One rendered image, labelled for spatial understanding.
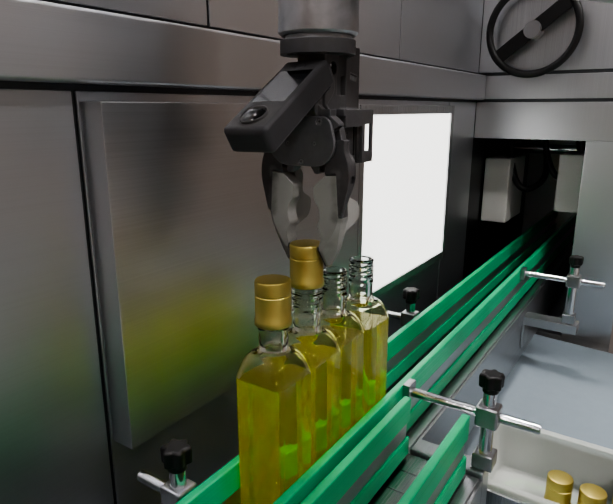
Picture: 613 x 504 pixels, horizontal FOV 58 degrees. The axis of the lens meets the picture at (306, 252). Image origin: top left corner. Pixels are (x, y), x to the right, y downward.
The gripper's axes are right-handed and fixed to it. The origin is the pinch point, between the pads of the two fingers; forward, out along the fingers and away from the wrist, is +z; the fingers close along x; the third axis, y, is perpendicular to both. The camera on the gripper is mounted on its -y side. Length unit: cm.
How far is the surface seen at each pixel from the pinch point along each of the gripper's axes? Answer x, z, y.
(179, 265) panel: 12.1, 2.0, -5.5
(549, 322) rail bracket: -13, 32, 79
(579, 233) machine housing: -14, 16, 101
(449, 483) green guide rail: -13.6, 26.6, 8.3
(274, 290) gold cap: -1.1, 1.9, -6.9
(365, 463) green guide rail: -6.2, 23.2, 2.1
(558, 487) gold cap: -23, 37, 29
